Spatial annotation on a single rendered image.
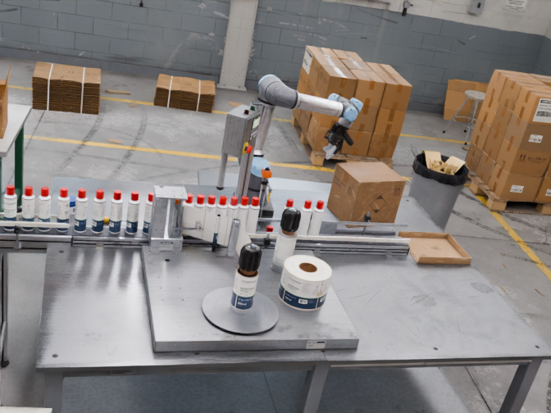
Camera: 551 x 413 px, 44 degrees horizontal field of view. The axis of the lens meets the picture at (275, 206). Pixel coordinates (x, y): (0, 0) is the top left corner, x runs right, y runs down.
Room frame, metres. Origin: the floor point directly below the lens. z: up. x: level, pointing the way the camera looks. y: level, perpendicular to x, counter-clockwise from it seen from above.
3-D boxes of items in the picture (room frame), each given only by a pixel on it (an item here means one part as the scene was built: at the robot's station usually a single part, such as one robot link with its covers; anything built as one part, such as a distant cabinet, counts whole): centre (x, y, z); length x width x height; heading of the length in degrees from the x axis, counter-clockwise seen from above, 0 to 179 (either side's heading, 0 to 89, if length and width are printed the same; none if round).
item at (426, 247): (3.18, -0.86, 0.85); 0.30 x 0.26 x 0.04; 109
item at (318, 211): (2.96, -0.21, 0.98); 0.05 x 0.05 x 0.20
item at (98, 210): (2.62, 0.76, 0.98); 0.05 x 0.05 x 0.20
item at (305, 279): (2.42, -0.18, 0.95); 0.20 x 0.20 x 0.14
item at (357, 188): (3.39, -0.47, 0.99); 0.30 x 0.24 x 0.27; 120
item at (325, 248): (2.86, 0.09, 0.85); 1.65 x 0.11 x 0.05; 109
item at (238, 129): (2.90, 0.22, 1.38); 0.17 x 0.10 x 0.19; 164
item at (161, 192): (2.63, 0.46, 1.14); 0.14 x 0.11 x 0.01; 109
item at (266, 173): (2.92, 0.06, 1.05); 0.10 x 0.04 x 0.33; 19
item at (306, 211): (2.94, -0.15, 0.98); 0.05 x 0.05 x 0.20
